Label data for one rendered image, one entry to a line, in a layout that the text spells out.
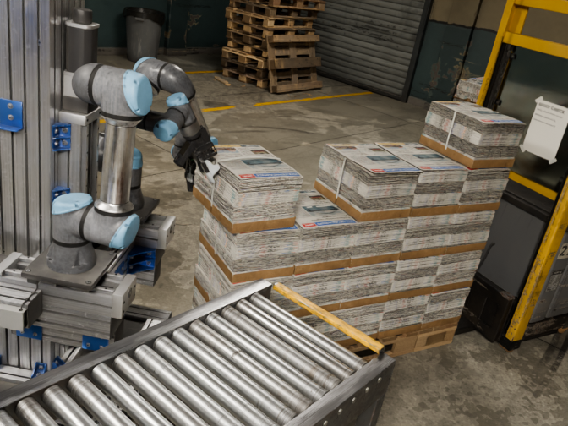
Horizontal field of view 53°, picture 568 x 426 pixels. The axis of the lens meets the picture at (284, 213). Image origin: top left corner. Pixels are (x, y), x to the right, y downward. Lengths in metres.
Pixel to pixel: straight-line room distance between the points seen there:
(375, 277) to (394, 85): 7.25
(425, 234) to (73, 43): 1.76
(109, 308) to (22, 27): 0.89
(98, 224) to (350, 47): 8.72
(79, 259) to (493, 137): 1.90
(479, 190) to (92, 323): 1.88
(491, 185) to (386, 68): 7.02
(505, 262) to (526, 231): 0.24
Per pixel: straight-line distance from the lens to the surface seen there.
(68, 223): 1.85
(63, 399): 1.51
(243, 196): 2.14
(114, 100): 1.67
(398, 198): 2.60
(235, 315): 1.80
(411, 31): 9.66
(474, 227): 3.06
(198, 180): 2.43
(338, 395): 1.59
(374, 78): 9.98
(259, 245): 2.28
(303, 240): 2.39
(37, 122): 1.99
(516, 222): 3.55
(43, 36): 1.92
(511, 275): 3.62
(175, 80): 2.43
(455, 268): 3.10
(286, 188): 2.23
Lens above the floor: 1.82
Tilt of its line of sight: 24 degrees down
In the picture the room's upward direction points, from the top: 10 degrees clockwise
